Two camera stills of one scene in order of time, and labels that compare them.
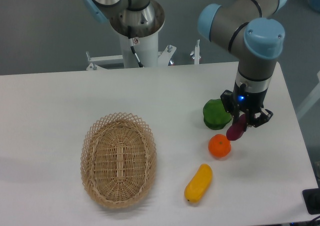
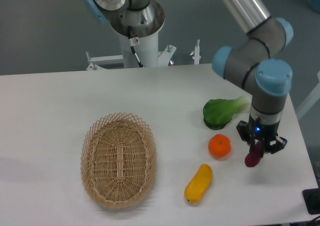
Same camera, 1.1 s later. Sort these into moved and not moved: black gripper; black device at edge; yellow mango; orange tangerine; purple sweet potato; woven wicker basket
Moved: purple sweet potato; black gripper
Not moved: woven wicker basket; orange tangerine; black device at edge; yellow mango
